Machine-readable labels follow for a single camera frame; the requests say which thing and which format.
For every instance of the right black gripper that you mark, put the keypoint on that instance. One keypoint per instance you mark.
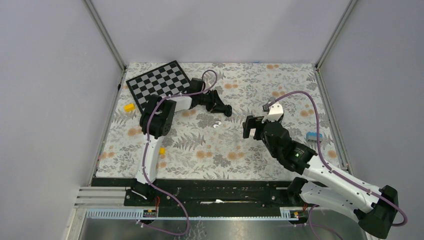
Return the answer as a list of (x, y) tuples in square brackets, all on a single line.
[(250, 123)]

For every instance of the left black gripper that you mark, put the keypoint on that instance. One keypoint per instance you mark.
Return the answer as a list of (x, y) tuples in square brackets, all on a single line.
[(219, 107)]

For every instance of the black earbud charging case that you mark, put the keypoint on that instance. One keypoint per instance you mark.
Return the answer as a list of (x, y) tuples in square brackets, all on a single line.
[(228, 111)]

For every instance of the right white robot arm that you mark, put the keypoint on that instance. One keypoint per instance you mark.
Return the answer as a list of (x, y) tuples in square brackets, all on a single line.
[(321, 183)]

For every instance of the yellow block near arm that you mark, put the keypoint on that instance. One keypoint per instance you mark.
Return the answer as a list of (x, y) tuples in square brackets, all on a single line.
[(162, 151)]

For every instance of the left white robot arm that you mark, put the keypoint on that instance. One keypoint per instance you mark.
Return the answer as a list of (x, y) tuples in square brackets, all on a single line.
[(156, 121)]

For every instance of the floral table mat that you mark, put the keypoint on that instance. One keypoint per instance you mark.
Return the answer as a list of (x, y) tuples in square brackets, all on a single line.
[(196, 150)]

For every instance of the black white checkerboard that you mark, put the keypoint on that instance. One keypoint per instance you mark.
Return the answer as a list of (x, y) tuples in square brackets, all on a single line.
[(164, 80)]

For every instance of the blue grey block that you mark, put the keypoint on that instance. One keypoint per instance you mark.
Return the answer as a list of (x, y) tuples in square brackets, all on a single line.
[(314, 137)]

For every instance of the yellow block far left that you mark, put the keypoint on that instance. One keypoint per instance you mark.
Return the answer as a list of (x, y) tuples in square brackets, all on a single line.
[(129, 107)]

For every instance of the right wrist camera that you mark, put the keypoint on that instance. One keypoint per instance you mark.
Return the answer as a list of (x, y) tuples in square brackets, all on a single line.
[(275, 113)]

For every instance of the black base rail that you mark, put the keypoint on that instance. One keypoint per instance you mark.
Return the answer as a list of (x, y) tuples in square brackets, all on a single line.
[(208, 198)]

